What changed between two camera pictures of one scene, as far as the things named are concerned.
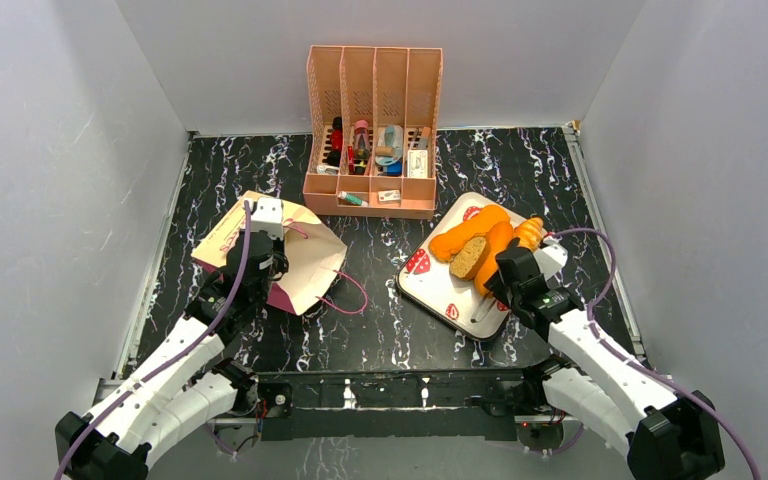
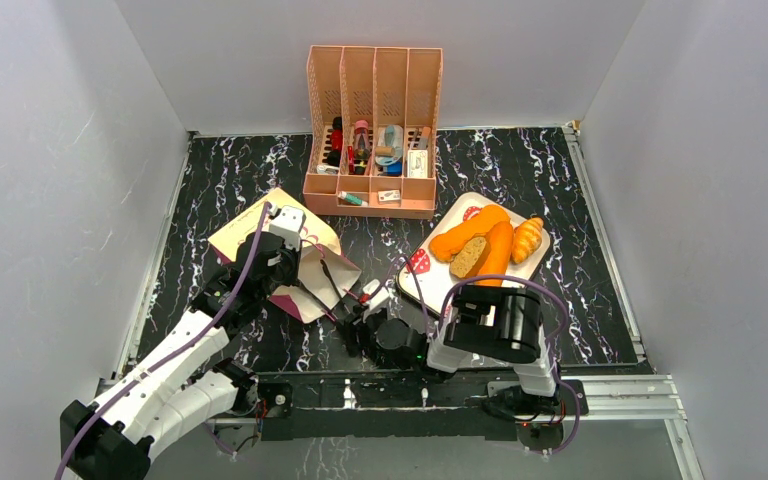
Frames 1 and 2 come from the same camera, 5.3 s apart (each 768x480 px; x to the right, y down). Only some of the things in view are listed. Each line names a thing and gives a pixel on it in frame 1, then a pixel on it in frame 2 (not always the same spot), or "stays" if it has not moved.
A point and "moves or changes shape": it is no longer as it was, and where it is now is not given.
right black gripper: [513, 277] to [360, 318]
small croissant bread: [529, 233] stays
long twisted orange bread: [478, 223] stays
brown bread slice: [470, 258] stays
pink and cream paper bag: [313, 252] moves or changes shape
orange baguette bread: [499, 235] stays
